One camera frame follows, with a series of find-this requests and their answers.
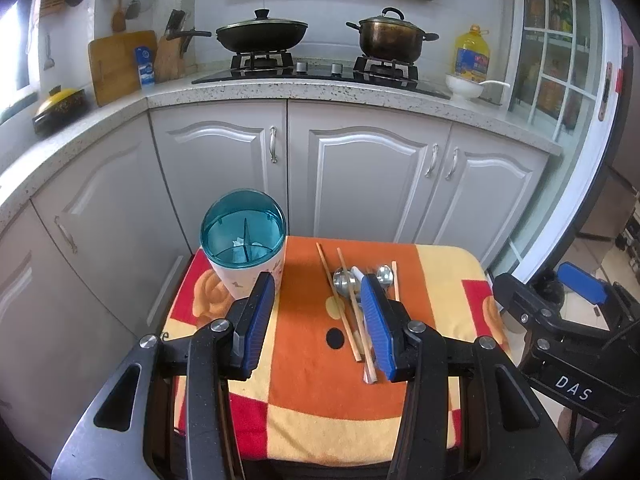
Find black lidded wok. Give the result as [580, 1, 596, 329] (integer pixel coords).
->
[166, 8, 310, 54]

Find yellow cooking oil bottle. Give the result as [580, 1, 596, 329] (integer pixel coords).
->
[452, 24, 490, 84]

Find brown wooden chopstick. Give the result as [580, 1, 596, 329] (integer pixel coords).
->
[316, 242, 362, 362]
[336, 247, 378, 385]

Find pale thin wooden chopstick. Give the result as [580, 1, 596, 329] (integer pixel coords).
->
[392, 260, 400, 301]

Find white ceramic spoon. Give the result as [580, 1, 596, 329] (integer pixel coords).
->
[350, 266, 378, 385]

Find glass pane cabinet door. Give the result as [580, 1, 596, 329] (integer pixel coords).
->
[509, 0, 603, 143]

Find wooden knife block with knives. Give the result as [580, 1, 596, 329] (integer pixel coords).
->
[154, 9, 191, 84]

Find black glass gas stove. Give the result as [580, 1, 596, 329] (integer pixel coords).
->
[192, 51, 450, 100]

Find yellow lidded black casserole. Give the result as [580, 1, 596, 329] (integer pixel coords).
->
[32, 86, 89, 136]

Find teal rimmed utensil holder cup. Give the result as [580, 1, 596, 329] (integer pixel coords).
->
[200, 188, 288, 299]

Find blue white salt bag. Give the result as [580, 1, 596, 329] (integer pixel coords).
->
[134, 46, 155, 89]

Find wooden cutting board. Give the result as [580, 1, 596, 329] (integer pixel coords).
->
[88, 30, 157, 107]

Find bronze stock pot with lid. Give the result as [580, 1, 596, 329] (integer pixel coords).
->
[345, 6, 439, 64]

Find white bowl with ladle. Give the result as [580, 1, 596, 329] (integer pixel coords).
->
[445, 74, 511, 101]

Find hanging wooden spatula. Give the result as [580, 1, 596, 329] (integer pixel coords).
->
[111, 0, 126, 34]

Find orange yellow red towel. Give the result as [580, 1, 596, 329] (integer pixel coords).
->
[160, 235, 511, 467]

